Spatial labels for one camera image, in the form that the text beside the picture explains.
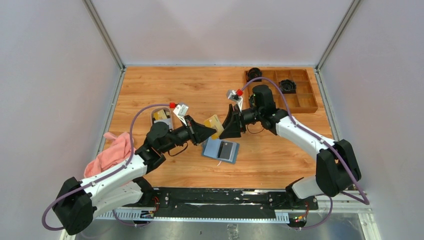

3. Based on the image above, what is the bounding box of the aluminium frame rail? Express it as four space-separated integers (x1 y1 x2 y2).
67 185 374 223

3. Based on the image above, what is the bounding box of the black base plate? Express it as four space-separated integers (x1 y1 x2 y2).
129 187 319 221

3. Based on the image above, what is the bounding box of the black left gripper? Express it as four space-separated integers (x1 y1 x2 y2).
160 115 216 154

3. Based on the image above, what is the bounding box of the gold card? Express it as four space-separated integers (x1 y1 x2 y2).
152 109 170 121
203 114 224 140

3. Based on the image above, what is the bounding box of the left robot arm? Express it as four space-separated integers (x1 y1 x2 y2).
52 115 217 235

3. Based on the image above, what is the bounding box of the black rosette middle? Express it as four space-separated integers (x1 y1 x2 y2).
279 79 297 94

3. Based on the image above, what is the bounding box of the black rosette top left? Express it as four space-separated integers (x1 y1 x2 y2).
246 67 263 82

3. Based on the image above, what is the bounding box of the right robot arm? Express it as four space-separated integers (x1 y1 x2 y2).
219 84 362 209

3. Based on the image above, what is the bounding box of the pink cloth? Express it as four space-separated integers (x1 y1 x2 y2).
83 132 135 178

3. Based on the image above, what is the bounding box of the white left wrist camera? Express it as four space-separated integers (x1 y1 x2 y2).
172 103 189 126

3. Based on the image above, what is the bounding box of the silver card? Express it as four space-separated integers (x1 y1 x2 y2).
162 118 174 131

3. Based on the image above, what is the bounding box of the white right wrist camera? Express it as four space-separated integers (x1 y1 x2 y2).
226 89 244 112

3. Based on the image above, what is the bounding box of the black VIP card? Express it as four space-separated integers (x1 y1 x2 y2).
218 141 234 160

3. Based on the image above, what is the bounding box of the blue leather card holder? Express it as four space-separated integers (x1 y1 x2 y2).
201 137 240 164

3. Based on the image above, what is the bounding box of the black rosette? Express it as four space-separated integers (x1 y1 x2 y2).
279 79 297 94
246 67 263 82

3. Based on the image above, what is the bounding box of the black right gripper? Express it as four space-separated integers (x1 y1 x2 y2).
218 104 263 140

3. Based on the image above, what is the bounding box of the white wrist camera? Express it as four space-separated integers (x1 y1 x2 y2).
226 89 244 112
172 103 189 126

